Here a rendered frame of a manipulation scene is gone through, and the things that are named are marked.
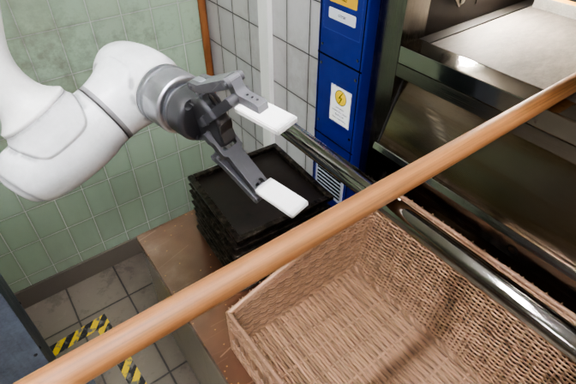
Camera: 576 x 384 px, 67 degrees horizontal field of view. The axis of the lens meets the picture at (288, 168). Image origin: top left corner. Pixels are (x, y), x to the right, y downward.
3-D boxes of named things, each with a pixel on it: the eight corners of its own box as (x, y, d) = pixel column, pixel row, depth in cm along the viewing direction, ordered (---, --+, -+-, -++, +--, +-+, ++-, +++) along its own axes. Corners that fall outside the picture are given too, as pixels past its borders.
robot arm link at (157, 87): (195, 103, 71) (219, 117, 67) (149, 132, 67) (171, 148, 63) (180, 53, 64) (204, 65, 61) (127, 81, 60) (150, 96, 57)
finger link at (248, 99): (238, 93, 51) (233, 70, 48) (268, 107, 48) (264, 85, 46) (229, 99, 50) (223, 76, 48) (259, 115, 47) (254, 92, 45)
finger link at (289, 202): (254, 189, 58) (255, 193, 59) (291, 215, 54) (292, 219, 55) (270, 177, 59) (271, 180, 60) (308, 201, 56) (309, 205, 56)
